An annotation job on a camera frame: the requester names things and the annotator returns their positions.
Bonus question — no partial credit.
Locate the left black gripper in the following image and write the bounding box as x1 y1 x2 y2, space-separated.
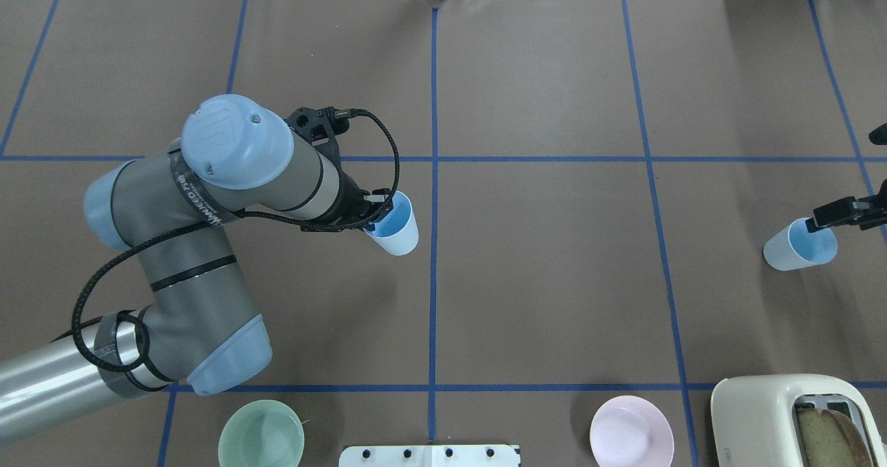
326 171 395 232

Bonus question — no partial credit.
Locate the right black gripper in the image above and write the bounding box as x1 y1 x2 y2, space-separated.
805 179 887 232

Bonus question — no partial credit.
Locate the light blue cup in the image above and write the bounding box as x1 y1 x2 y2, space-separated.
363 191 419 256
762 218 838 272

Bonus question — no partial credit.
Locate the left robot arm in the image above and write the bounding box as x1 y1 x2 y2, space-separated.
2 94 401 445

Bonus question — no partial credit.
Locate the toast slice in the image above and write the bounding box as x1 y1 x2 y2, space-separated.
796 408 875 466

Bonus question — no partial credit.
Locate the cream toaster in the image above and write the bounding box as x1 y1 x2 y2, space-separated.
710 373 885 466

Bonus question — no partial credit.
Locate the green bowl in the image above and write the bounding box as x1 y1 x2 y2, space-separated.
218 400 306 466

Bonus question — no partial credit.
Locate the pink bowl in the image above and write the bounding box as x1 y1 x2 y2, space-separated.
588 395 675 466

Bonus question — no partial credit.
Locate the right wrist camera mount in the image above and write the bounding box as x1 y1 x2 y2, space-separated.
868 123 887 147

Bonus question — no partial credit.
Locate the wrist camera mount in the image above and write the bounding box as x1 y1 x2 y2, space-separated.
284 107 354 160
868 123 887 147

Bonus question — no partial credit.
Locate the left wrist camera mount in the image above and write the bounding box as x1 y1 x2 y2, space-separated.
284 107 354 160

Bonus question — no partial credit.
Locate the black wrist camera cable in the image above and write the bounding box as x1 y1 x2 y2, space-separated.
71 108 401 373

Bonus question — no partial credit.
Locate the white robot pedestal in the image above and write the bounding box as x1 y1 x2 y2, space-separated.
338 444 522 466

